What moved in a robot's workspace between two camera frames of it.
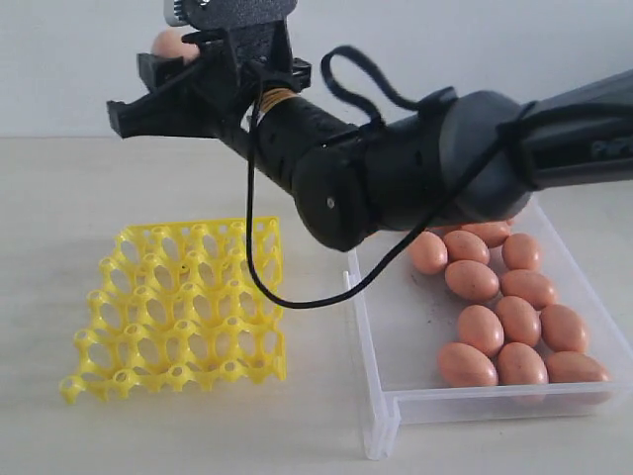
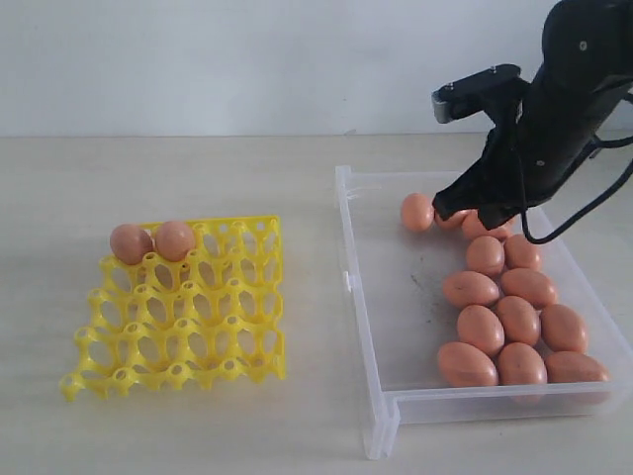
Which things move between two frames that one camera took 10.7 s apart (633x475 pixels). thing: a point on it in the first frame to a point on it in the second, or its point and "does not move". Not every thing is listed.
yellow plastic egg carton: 194,305 does not move
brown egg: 465,245 to 486,254
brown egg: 480,326 does not move
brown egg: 463,366 does not move
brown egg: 518,363 does not move
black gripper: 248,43 to 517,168
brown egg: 520,251 does not move
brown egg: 169,43 to 130,243
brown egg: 563,329 does not move
